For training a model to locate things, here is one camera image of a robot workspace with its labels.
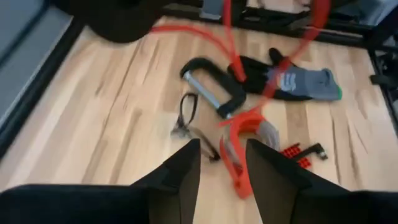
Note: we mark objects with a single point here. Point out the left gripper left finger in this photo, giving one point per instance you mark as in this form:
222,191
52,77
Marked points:
124,205

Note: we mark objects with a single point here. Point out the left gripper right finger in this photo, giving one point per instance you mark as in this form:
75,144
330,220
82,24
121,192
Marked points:
295,202

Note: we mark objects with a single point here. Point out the red bit holder block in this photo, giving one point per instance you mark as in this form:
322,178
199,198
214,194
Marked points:
290,152

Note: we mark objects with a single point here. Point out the black ratchet wrench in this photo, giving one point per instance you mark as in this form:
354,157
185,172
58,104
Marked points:
317,149

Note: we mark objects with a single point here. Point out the red tape dispenser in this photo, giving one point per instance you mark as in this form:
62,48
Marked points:
239,183

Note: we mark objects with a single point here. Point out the black grey work glove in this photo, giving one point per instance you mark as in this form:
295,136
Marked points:
311,84

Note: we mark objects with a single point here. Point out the black C-clamp silver screw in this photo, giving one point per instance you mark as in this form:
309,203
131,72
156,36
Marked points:
230,88

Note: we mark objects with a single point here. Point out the black aluminium table frame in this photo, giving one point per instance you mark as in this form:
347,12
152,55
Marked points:
31,93

